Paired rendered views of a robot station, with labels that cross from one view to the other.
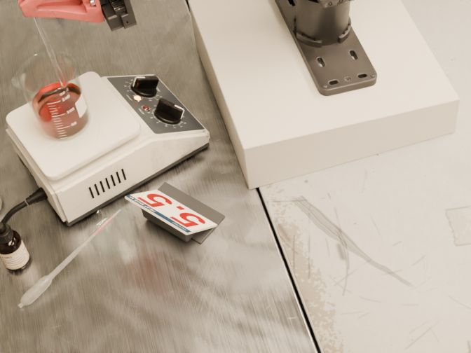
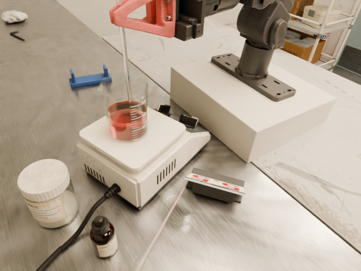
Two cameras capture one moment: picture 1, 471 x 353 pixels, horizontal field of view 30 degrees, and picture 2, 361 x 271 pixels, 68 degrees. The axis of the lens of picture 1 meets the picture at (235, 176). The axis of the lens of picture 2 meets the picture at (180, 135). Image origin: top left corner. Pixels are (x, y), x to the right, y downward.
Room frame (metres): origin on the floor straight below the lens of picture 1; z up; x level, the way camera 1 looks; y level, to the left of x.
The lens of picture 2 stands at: (0.38, 0.26, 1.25)
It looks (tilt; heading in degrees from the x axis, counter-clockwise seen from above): 40 degrees down; 331
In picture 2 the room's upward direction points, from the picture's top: 4 degrees clockwise
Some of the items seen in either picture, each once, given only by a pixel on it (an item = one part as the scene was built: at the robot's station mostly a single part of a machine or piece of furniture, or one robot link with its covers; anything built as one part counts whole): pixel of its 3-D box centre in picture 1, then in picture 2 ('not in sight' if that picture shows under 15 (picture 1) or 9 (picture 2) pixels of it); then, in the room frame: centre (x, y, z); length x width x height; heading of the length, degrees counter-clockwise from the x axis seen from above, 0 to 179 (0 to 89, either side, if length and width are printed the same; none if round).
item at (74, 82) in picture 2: not in sight; (89, 75); (1.02, 0.18, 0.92); 0.10 x 0.03 x 0.04; 89
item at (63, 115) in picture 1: (54, 99); (125, 109); (0.69, 0.18, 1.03); 0.07 x 0.06 x 0.08; 106
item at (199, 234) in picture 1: (175, 206); (216, 180); (0.60, 0.07, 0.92); 0.09 x 0.06 x 0.04; 46
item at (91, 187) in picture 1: (101, 138); (146, 143); (0.70, 0.15, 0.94); 0.22 x 0.13 x 0.08; 117
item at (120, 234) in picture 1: (113, 230); (178, 205); (0.59, 0.14, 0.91); 0.06 x 0.06 x 0.02
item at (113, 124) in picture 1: (72, 123); (134, 131); (0.69, 0.17, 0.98); 0.12 x 0.12 x 0.01; 27
